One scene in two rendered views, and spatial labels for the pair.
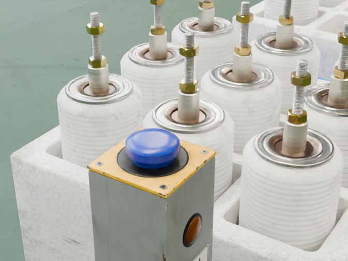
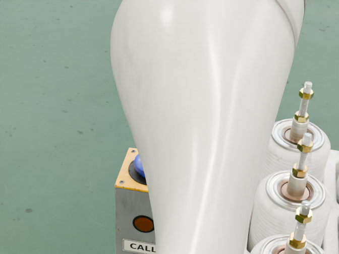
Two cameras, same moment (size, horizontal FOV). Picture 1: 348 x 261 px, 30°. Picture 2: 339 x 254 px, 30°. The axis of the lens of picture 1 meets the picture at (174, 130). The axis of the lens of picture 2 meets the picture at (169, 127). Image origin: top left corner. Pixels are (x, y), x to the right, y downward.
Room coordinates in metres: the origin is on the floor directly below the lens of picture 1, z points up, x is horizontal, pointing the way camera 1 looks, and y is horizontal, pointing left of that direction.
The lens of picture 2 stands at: (0.20, -0.49, 0.79)
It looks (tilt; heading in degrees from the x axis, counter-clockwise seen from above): 37 degrees down; 66
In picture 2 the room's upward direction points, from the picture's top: 3 degrees clockwise
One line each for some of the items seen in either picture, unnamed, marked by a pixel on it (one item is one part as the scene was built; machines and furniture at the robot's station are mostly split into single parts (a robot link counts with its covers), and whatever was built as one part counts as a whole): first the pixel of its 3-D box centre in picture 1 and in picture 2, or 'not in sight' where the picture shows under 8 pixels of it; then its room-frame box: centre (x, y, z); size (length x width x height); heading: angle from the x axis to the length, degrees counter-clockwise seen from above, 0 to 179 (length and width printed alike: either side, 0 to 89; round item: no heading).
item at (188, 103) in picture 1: (188, 104); (296, 183); (0.60, -0.02, 0.26); 0.02 x 0.02 x 0.03
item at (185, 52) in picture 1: (189, 49); (305, 145); (0.60, -0.02, 0.32); 0.02 x 0.02 x 0.01; 69
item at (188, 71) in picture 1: (188, 69); (302, 159); (0.60, -0.02, 0.30); 0.01 x 0.01 x 0.08
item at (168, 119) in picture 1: (188, 115); (295, 191); (0.60, -0.02, 0.25); 0.08 x 0.08 x 0.01
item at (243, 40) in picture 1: (243, 34); not in sight; (0.69, -0.08, 0.30); 0.01 x 0.01 x 0.08
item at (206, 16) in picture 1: (206, 18); not in sight; (0.86, -0.04, 0.26); 0.02 x 0.02 x 0.03
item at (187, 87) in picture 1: (188, 85); (299, 170); (0.60, -0.02, 0.29); 0.02 x 0.02 x 0.01; 69
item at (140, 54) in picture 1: (158, 55); not in sight; (0.76, 0.02, 0.25); 0.08 x 0.08 x 0.01
